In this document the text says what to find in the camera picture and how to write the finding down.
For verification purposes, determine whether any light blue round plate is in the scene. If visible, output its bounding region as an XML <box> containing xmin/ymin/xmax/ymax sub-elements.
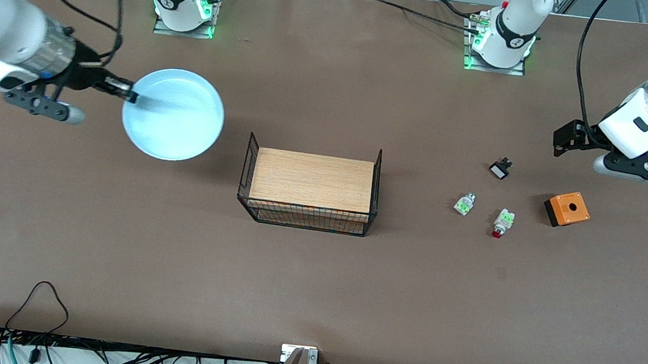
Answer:
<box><xmin>118</xmin><ymin>65</ymin><xmax>229</xmax><ymax>166</ymax></box>

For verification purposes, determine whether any black button with white face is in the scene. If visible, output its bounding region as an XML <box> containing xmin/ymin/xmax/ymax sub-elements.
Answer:
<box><xmin>488</xmin><ymin>156</ymin><xmax>514</xmax><ymax>182</ymax></box>

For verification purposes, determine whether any wooden shelf board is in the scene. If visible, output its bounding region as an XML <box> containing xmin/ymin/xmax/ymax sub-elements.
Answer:
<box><xmin>246</xmin><ymin>146</ymin><xmax>377</xmax><ymax>236</ymax></box>

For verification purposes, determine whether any orange button enclosure box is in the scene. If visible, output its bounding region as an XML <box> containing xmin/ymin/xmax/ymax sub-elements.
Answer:
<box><xmin>542</xmin><ymin>189</ymin><xmax>593</xmax><ymax>231</ymax></box>

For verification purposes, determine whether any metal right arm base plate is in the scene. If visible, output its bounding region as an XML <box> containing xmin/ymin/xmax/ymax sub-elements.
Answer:
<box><xmin>153</xmin><ymin>0</ymin><xmax>219</xmax><ymax>41</ymax></box>

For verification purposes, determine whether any red push button switch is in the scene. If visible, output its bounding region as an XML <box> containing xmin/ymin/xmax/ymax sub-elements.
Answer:
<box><xmin>491</xmin><ymin>207</ymin><xmax>515</xmax><ymax>240</ymax></box>

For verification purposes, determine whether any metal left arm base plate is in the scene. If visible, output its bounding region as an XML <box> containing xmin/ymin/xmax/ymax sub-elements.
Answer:
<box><xmin>463</xmin><ymin>12</ymin><xmax>531</xmax><ymax>77</ymax></box>

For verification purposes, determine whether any green push button switch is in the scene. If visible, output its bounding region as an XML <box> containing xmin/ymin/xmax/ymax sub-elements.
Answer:
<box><xmin>453</xmin><ymin>191</ymin><xmax>477</xmax><ymax>217</ymax></box>

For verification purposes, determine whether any black cable on table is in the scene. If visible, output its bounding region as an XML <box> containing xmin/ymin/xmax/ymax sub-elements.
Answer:
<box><xmin>369</xmin><ymin>0</ymin><xmax>485</xmax><ymax>35</ymax></box>

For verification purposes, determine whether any black wire mesh rack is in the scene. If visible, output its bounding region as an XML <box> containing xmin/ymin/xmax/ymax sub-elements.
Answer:
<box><xmin>234</xmin><ymin>131</ymin><xmax>385</xmax><ymax>239</ymax></box>

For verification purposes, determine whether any thin black looped cable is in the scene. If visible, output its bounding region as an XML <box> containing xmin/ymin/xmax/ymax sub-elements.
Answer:
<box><xmin>4</xmin><ymin>278</ymin><xmax>73</xmax><ymax>337</ymax></box>

